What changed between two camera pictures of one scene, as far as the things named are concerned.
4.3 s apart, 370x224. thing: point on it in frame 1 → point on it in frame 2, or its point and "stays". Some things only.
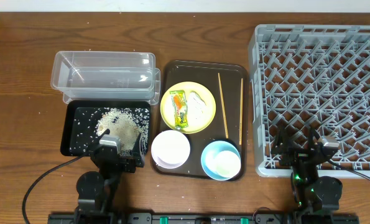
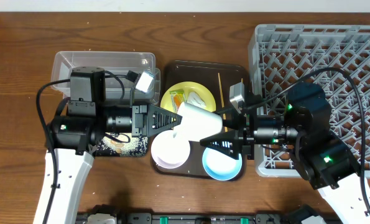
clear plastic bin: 106,76 stays
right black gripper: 296,155 → 242,139
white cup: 227,163 → 197,122
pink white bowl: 170,149 stays
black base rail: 203,218 stays
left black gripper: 138,159 → 140,120
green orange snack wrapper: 180,105 stays
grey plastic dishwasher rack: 326,77 stays
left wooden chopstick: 223,107 stays
